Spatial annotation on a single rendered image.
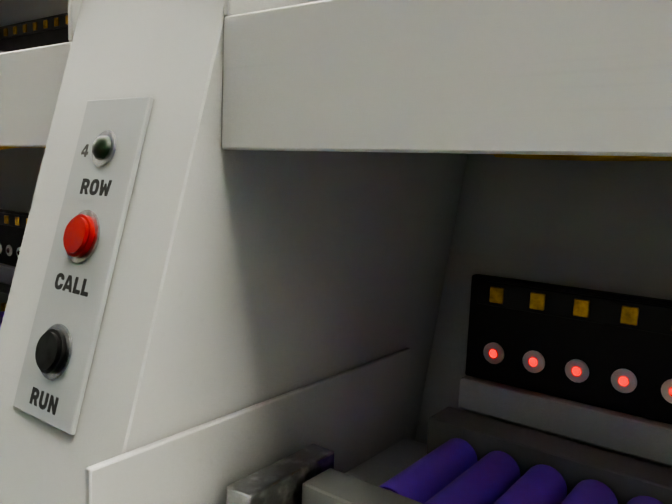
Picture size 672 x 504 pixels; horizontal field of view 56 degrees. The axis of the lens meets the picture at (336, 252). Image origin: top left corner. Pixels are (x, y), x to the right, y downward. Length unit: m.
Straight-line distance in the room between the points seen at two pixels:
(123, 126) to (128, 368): 0.09
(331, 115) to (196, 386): 0.11
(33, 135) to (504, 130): 0.23
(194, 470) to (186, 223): 0.09
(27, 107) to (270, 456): 0.20
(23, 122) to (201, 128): 0.14
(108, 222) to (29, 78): 0.11
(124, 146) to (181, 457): 0.11
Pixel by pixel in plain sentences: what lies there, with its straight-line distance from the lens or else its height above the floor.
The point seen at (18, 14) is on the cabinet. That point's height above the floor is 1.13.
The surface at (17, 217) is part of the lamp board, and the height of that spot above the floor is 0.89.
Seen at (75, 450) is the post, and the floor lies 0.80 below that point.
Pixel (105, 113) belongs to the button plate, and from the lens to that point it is 0.27.
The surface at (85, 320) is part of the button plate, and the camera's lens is 0.24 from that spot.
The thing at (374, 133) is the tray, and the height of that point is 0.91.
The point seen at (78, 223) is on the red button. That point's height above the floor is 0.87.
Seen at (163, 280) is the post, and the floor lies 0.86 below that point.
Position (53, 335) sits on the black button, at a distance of 0.25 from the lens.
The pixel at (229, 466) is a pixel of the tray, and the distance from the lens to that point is 0.26.
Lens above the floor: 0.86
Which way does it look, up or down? 5 degrees up
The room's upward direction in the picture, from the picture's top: 11 degrees clockwise
